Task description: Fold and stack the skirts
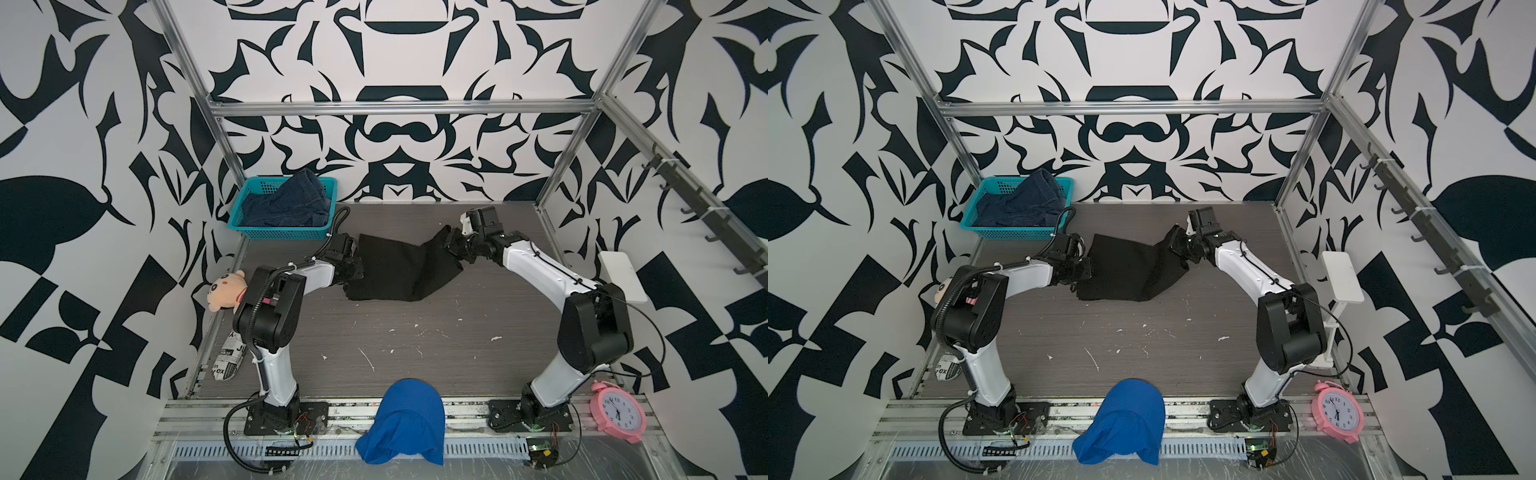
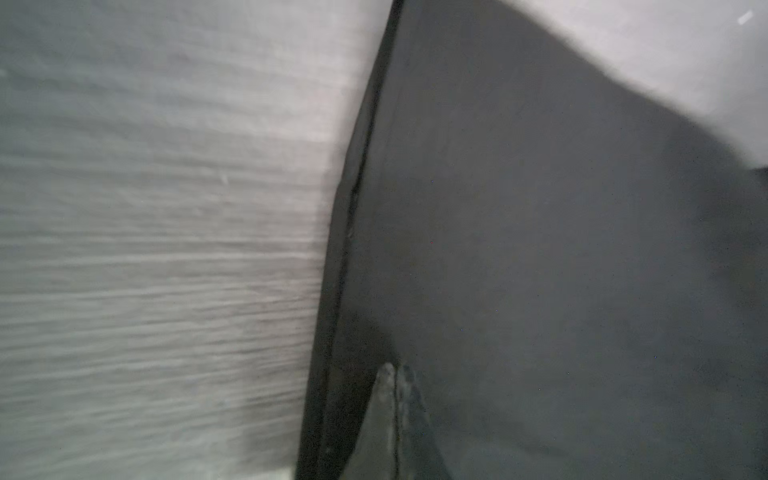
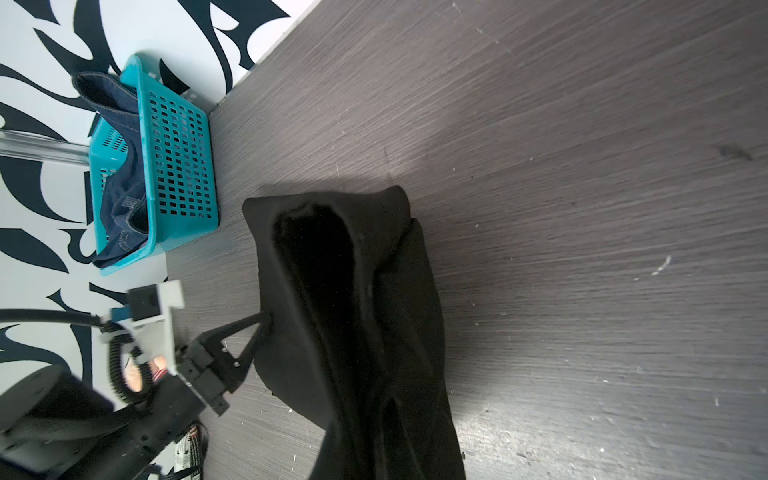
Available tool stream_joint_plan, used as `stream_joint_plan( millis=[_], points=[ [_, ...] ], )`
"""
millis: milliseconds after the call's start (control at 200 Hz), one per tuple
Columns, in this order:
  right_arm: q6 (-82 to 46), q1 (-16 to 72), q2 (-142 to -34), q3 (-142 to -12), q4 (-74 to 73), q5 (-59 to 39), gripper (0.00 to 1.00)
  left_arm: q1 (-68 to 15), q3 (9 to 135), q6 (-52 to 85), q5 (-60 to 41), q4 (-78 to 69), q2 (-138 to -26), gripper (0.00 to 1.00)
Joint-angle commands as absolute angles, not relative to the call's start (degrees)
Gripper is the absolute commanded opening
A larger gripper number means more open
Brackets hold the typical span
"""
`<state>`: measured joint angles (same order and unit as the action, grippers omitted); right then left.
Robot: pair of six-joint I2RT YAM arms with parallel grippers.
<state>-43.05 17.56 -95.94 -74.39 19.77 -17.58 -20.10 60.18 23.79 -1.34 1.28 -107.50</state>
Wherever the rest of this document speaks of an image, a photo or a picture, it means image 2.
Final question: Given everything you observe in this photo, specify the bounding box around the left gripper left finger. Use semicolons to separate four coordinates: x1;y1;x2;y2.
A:
340;363;398;480

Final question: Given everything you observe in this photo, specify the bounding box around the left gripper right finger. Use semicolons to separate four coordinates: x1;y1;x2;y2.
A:
396;365;451;480

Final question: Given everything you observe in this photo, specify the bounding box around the black skirt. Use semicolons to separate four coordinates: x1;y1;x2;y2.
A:
295;1;767;479

